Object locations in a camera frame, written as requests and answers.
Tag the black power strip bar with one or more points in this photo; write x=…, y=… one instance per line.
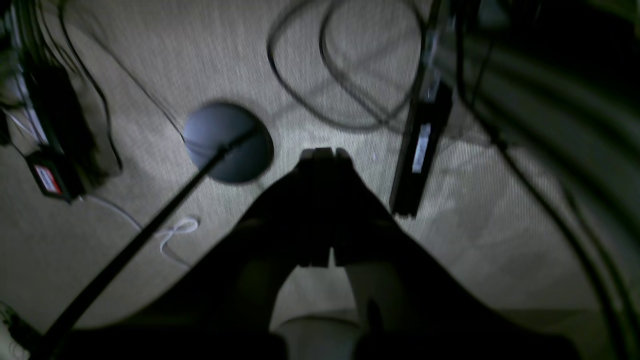
x=430, y=103

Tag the round grey stand base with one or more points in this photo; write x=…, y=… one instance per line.
x=234, y=133

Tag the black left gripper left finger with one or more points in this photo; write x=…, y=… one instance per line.
x=222, y=308

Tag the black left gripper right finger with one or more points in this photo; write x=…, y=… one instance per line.
x=410, y=306

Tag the black box with red label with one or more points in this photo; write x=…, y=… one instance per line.
x=55, y=175

